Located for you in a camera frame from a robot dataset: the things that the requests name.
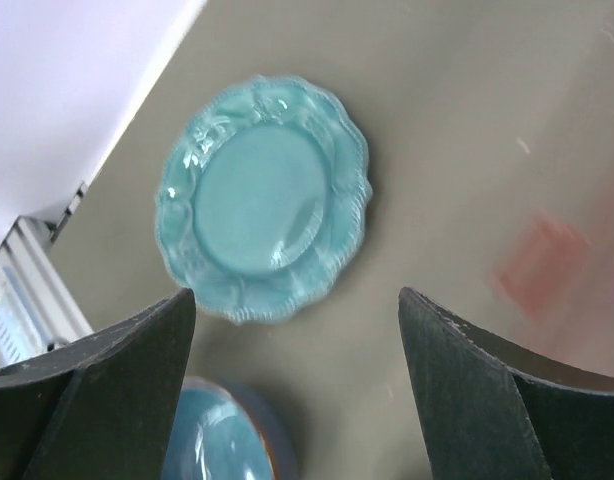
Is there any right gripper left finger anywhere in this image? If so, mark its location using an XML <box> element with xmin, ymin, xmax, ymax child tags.
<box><xmin>0</xmin><ymin>289</ymin><xmax>196</xmax><ymax>479</ymax></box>

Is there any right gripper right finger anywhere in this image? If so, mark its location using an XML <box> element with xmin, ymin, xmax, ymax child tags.
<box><xmin>398</xmin><ymin>288</ymin><xmax>614</xmax><ymax>479</ymax></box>

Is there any teal scalloped ceramic plate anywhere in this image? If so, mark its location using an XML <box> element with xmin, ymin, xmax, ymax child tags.
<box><xmin>155</xmin><ymin>76</ymin><xmax>373</xmax><ymax>325</ymax></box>

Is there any pink translucent plastic bin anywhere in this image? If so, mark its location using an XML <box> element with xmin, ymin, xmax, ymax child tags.
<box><xmin>493</xmin><ymin>214</ymin><xmax>589</xmax><ymax>319</ymax></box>

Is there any dark blue ceramic bowl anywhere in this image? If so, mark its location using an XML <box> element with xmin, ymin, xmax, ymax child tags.
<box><xmin>161</xmin><ymin>377</ymin><xmax>300</xmax><ymax>480</ymax></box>

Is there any aluminium front frame rail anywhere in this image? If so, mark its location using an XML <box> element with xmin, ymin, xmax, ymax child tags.
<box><xmin>0</xmin><ymin>183</ymin><xmax>93</xmax><ymax>369</ymax></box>

